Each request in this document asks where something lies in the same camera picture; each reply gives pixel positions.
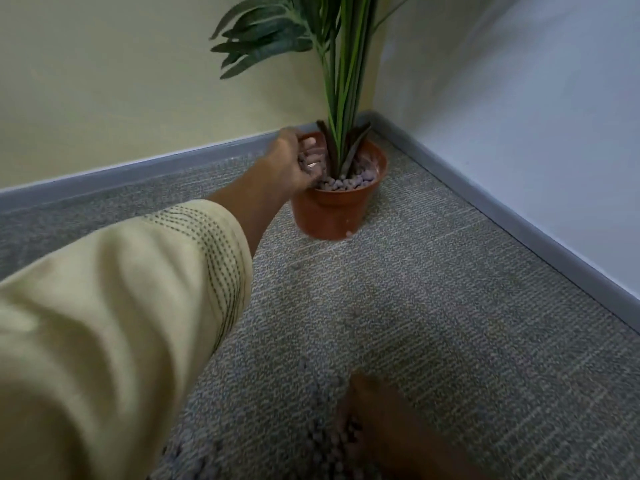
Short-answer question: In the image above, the person's right hand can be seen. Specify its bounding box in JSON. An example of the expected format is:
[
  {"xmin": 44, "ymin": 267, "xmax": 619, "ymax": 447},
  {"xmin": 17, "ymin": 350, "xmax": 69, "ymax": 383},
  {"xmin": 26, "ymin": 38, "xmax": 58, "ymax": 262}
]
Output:
[{"xmin": 334, "ymin": 372, "xmax": 483, "ymax": 480}]

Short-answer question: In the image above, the person's left hand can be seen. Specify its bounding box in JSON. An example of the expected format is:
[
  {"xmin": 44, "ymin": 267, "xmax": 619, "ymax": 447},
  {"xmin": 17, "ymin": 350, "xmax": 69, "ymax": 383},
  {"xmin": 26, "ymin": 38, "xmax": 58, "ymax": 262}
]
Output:
[{"xmin": 258, "ymin": 127, "xmax": 330, "ymax": 196}]

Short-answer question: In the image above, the person's left forearm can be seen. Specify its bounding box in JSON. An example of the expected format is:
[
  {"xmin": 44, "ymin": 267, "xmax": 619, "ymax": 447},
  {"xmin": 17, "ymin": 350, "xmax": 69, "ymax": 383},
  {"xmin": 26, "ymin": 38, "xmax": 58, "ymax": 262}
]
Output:
[{"xmin": 204, "ymin": 160, "xmax": 297, "ymax": 259}]

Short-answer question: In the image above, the pile of dark loose pebbles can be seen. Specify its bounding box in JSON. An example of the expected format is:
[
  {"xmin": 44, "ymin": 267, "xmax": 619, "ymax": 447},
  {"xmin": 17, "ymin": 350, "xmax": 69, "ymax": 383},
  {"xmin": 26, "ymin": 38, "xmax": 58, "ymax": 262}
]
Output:
[{"xmin": 162, "ymin": 382, "xmax": 366, "ymax": 480}]

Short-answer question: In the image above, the layer of brown clay pebbles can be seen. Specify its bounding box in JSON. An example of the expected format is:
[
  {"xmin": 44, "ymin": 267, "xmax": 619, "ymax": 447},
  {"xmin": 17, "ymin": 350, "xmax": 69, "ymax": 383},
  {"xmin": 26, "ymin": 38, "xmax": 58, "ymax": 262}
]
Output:
[{"xmin": 298, "ymin": 145, "xmax": 382, "ymax": 193}]

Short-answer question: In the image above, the terracotta plastic plant pot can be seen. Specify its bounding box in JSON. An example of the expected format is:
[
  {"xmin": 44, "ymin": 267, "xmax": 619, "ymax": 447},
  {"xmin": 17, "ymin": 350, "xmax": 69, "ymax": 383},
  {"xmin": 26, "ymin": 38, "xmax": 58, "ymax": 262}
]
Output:
[{"xmin": 289, "ymin": 131, "xmax": 389, "ymax": 241}]

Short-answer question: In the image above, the green artificial palm plant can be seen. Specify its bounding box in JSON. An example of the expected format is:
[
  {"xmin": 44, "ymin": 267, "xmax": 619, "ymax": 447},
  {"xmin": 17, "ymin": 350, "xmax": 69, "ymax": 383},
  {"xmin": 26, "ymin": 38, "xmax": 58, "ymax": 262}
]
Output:
[{"xmin": 209, "ymin": 0, "xmax": 417, "ymax": 181}]

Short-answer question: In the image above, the grey skirting board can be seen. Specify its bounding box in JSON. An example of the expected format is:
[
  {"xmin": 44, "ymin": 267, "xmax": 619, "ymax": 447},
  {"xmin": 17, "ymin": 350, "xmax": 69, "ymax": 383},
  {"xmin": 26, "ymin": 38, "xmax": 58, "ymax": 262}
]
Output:
[
  {"xmin": 0, "ymin": 112, "xmax": 373, "ymax": 213},
  {"xmin": 369, "ymin": 111, "xmax": 640, "ymax": 335}
]

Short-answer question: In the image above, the cream stitched sleeve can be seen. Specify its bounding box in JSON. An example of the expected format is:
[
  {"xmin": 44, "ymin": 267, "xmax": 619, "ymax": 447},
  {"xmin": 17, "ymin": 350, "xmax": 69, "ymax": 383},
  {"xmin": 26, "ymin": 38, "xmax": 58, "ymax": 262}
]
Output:
[{"xmin": 0, "ymin": 199, "xmax": 254, "ymax": 480}]

